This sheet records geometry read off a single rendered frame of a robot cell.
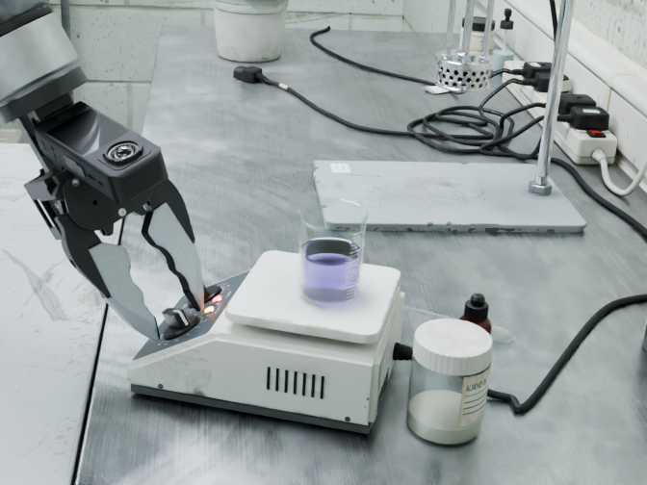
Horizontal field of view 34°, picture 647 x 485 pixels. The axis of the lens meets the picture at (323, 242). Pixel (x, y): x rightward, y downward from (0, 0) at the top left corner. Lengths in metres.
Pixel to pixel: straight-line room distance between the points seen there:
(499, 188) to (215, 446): 0.61
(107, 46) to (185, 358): 2.51
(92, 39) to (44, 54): 2.49
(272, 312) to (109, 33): 2.53
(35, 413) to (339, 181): 0.56
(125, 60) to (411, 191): 2.12
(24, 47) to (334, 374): 0.33
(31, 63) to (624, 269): 0.65
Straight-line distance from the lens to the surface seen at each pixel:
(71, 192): 0.80
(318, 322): 0.78
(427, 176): 1.30
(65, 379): 0.88
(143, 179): 0.73
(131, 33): 3.26
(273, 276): 0.84
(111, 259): 0.81
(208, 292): 0.88
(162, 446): 0.80
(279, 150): 1.38
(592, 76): 1.56
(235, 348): 0.80
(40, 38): 0.80
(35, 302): 1.00
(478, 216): 1.20
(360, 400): 0.79
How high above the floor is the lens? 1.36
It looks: 24 degrees down
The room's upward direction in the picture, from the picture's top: 3 degrees clockwise
